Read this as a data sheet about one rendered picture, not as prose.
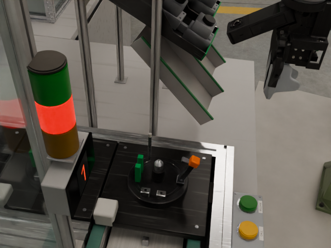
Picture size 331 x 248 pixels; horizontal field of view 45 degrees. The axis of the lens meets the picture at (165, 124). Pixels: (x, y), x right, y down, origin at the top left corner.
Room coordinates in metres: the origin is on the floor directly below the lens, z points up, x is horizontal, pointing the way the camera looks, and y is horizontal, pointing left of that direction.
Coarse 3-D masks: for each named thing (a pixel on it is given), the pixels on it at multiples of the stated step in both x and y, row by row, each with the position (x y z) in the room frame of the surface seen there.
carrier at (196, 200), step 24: (120, 144) 0.71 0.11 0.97; (120, 168) 0.63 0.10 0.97; (144, 168) 0.62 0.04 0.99; (168, 168) 0.62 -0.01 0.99; (120, 192) 0.56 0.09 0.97; (144, 192) 0.53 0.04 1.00; (168, 192) 0.55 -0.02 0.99; (192, 192) 0.57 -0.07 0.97; (96, 216) 0.48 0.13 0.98; (120, 216) 0.49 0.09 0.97; (144, 216) 0.50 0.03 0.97; (168, 216) 0.50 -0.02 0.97; (192, 216) 0.50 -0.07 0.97
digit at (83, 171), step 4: (84, 156) 0.42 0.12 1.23; (84, 160) 0.42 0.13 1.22; (80, 164) 0.41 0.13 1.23; (84, 164) 0.42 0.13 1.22; (80, 168) 0.40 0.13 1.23; (84, 168) 0.42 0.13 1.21; (88, 168) 0.43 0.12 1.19; (80, 172) 0.40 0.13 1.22; (84, 172) 0.42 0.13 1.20; (88, 172) 0.43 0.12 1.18; (80, 176) 0.40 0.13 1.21; (84, 176) 0.41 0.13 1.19; (88, 176) 0.43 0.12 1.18; (80, 180) 0.40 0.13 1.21; (84, 180) 0.41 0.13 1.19; (80, 184) 0.39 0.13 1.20; (84, 184) 0.41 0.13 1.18; (80, 188) 0.39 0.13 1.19; (80, 192) 0.39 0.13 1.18
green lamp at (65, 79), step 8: (32, 72) 0.39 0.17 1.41; (56, 72) 0.40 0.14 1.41; (64, 72) 0.40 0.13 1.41; (32, 80) 0.39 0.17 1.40; (40, 80) 0.39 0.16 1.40; (48, 80) 0.39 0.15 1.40; (56, 80) 0.39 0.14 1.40; (64, 80) 0.40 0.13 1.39; (32, 88) 0.40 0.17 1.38; (40, 88) 0.39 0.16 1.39; (48, 88) 0.39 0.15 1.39; (56, 88) 0.39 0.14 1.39; (64, 88) 0.40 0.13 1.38; (40, 96) 0.39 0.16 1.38; (48, 96) 0.39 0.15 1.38; (56, 96) 0.39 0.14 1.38; (64, 96) 0.40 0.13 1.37; (40, 104) 0.39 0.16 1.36; (48, 104) 0.39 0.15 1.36; (56, 104) 0.39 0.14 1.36
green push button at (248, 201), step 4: (244, 196) 0.56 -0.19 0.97; (248, 196) 0.57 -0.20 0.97; (240, 200) 0.55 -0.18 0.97; (244, 200) 0.55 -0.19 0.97; (248, 200) 0.55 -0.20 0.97; (252, 200) 0.56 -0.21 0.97; (256, 200) 0.56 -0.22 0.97; (240, 204) 0.54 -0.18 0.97; (244, 204) 0.54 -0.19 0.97; (248, 204) 0.54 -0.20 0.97; (252, 204) 0.54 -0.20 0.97; (256, 204) 0.54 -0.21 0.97; (244, 208) 0.53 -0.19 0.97; (248, 208) 0.53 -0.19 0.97; (252, 208) 0.53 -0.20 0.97
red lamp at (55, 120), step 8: (64, 104) 0.40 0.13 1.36; (72, 104) 0.41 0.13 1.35; (40, 112) 0.39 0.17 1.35; (48, 112) 0.39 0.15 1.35; (56, 112) 0.39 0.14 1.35; (64, 112) 0.40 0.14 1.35; (72, 112) 0.41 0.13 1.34; (40, 120) 0.39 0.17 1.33; (48, 120) 0.39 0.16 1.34; (56, 120) 0.39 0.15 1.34; (64, 120) 0.39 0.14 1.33; (72, 120) 0.41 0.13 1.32; (48, 128) 0.39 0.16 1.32; (56, 128) 0.39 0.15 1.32; (64, 128) 0.39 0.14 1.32
